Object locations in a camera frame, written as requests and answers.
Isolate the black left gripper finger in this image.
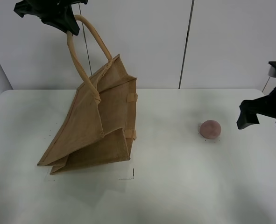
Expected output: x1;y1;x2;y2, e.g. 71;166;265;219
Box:
14;0;44;18
40;0;80;35

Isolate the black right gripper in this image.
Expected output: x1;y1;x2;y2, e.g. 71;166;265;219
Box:
237;61;276;130

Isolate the pink peach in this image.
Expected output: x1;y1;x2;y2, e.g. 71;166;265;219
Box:
199;120;221;139

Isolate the brown linen tote bag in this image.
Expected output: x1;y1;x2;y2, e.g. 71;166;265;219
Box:
37;15;138;175

